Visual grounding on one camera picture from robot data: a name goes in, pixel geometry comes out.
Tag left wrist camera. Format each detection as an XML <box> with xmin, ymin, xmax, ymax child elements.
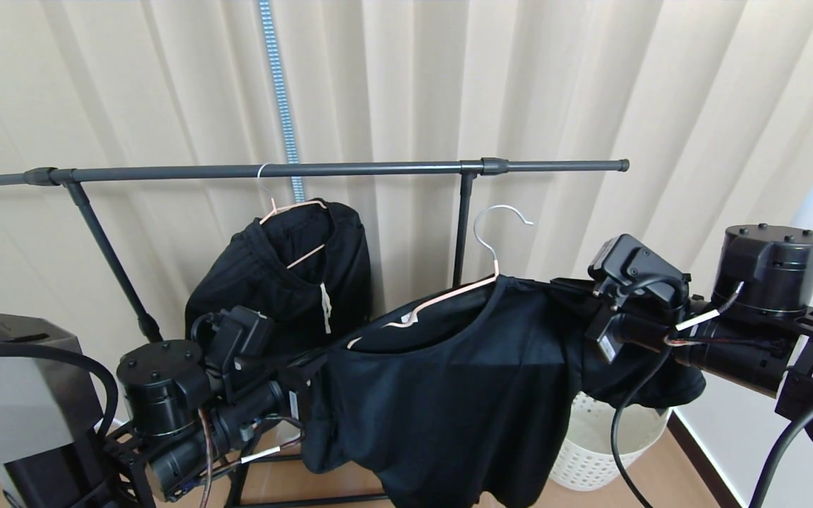
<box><xmin>191</xmin><ymin>306</ymin><xmax>275</xmax><ymax>399</ymax></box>

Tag pink clothes hanger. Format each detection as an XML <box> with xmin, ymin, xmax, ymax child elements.
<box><xmin>347</xmin><ymin>205</ymin><xmax>534</xmax><ymax>350</ymax></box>
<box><xmin>255</xmin><ymin>164</ymin><xmax>330</xmax><ymax>270</ymax></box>

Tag beige curtain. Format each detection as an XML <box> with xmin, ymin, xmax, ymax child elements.
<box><xmin>0</xmin><ymin>0</ymin><xmax>813</xmax><ymax>431</ymax></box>

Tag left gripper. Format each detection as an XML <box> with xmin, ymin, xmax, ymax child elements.
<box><xmin>149</xmin><ymin>365</ymin><xmax>310</xmax><ymax>503</ymax></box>

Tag white laundry basket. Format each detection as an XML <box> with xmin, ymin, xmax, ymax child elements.
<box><xmin>550</xmin><ymin>392</ymin><xmax>672</xmax><ymax>492</ymax></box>

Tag black clothes rack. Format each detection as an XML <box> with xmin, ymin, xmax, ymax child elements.
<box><xmin>0</xmin><ymin>159</ymin><xmax>630</xmax><ymax>508</ymax></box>

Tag heap of clothes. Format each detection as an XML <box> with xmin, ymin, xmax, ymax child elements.
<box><xmin>301</xmin><ymin>275</ymin><xmax>707</xmax><ymax>508</ymax></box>

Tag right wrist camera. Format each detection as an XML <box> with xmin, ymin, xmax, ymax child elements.
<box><xmin>588</xmin><ymin>234</ymin><xmax>692</xmax><ymax>313</ymax></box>

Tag black shorts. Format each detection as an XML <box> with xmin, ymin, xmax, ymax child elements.
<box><xmin>186</xmin><ymin>200</ymin><xmax>372</xmax><ymax>353</ymax></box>

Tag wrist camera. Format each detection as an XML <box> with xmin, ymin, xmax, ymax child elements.
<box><xmin>191</xmin><ymin>306</ymin><xmax>275</xmax><ymax>399</ymax></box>
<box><xmin>588</xmin><ymin>234</ymin><xmax>692</xmax><ymax>313</ymax></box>

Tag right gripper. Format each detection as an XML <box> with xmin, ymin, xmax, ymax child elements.
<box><xmin>550</xmin><ymin>277</ymin><xmax>801</xmax><ymax>396</ymax></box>

